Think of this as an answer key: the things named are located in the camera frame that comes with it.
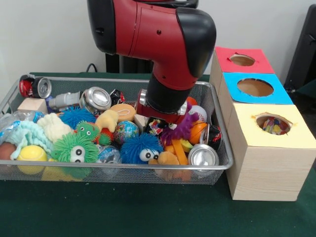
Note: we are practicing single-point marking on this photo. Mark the black stand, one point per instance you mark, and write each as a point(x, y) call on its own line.
point(303, 49)

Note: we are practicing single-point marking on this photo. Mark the mint green cloth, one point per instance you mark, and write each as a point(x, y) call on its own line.
point(27, 134)

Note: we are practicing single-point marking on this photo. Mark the globe print ball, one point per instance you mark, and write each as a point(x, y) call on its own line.
point(126, 132)

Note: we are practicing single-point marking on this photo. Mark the plain blue puffer ball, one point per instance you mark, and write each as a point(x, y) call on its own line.
point(71, 117)

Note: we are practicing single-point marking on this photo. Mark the orange ball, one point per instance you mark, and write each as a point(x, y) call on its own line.
point(192, 101)

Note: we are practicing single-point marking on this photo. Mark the blue puffer ball with eyes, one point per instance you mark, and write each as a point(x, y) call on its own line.
point(134, 148)

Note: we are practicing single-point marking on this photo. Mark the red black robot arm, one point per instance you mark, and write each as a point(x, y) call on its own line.
point(160, 37)

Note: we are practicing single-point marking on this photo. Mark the wooden box with three holes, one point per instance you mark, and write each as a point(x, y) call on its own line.
point(266, 177)

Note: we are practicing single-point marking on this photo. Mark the white baseball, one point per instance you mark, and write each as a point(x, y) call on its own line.
point(200, 113)

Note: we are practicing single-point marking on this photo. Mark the green spiky puffer toy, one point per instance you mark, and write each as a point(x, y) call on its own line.
point(66, 148)

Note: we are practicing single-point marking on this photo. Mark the polka dot cloth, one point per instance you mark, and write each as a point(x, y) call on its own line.
point(274, 127)

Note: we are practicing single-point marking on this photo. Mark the yellow tennis ball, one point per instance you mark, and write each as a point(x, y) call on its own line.
point(32, 154)

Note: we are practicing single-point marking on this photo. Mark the purple spiky monster toy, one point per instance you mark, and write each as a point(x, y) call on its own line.
point(184, 127)

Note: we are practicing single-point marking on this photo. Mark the cream fluffy cloth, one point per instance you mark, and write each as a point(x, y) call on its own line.
point(53, 126)

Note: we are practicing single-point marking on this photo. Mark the metal mesh bin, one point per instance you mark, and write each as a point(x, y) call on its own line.
point(148, 172)

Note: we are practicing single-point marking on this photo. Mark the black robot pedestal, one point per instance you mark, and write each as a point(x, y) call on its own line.
point(113, 64)

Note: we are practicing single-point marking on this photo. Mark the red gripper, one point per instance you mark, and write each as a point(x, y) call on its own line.
point(158, 116)

